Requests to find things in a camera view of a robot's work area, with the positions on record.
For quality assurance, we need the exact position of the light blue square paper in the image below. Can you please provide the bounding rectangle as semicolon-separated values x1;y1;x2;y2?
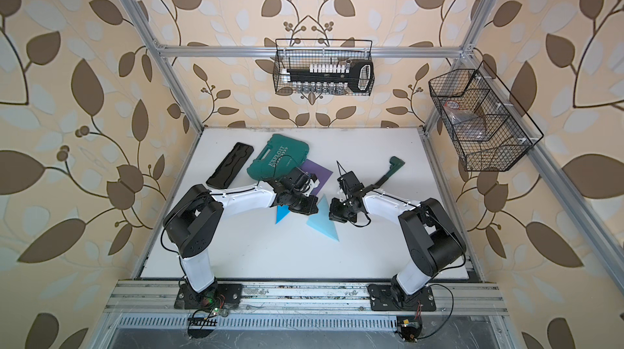
306;196;340;242

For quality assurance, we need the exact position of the purple square paper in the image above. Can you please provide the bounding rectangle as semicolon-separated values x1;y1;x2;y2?
301;159;332;196

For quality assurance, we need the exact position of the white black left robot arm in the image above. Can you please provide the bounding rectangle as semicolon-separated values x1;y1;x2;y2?
163;167;319;294

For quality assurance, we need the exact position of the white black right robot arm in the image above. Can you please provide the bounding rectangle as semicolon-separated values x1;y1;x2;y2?
329;170;466;305

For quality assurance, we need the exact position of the green plastic tool case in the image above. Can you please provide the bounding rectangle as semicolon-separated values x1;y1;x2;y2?
247;134;310;181

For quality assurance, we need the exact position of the black foam tool tray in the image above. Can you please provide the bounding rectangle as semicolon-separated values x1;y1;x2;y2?
206;142;254;190

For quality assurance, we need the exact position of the black socket set holder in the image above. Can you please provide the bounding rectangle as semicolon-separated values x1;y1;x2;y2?
278;59;375;93

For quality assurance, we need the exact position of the small circuit board right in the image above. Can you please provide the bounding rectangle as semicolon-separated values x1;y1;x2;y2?
395;317;423;343

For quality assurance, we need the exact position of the small circuit board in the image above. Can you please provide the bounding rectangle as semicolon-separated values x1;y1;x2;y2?
395;317;423;343
186;308;229;339

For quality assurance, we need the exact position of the plastic bag in basket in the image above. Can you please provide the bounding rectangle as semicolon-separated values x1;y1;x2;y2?
444;101;487;141

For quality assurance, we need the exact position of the small circuit board left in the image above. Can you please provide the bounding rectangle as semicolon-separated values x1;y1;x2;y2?
186;308;229;339

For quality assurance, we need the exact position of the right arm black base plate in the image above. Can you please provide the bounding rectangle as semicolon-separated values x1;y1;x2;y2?
367;284;436;312

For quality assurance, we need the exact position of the black wire basket rear wall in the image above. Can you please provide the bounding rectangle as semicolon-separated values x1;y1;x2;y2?
272;38;375;96

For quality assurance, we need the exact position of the black wire basket wall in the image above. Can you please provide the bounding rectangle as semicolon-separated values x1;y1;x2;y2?
272;38;375;96
428;61;544;172

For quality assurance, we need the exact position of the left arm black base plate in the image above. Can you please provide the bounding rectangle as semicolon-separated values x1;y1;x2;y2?
174;281;243;310

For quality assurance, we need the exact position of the aluminium frame rear crossbar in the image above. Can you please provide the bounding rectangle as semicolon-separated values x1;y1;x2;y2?
158;45;463;60

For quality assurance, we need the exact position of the black wire basket right wall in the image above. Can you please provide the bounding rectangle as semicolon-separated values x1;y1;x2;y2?
428;61;544;172

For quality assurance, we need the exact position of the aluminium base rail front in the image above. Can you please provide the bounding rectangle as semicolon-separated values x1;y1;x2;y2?
105;280;509;317

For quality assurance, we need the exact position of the aluminium frame right side rail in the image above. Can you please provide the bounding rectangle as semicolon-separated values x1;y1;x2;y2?
460;54;623;292

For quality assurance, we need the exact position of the aluminium frame post left rear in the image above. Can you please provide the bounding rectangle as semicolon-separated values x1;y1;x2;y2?
119;0;204;134

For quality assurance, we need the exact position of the aluminium frame post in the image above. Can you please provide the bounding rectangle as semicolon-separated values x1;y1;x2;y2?
422;0;518;133
119;0;204;134

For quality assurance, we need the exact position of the aluminium frame post right rear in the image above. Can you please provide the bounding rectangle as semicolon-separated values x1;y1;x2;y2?
422;0;518;133

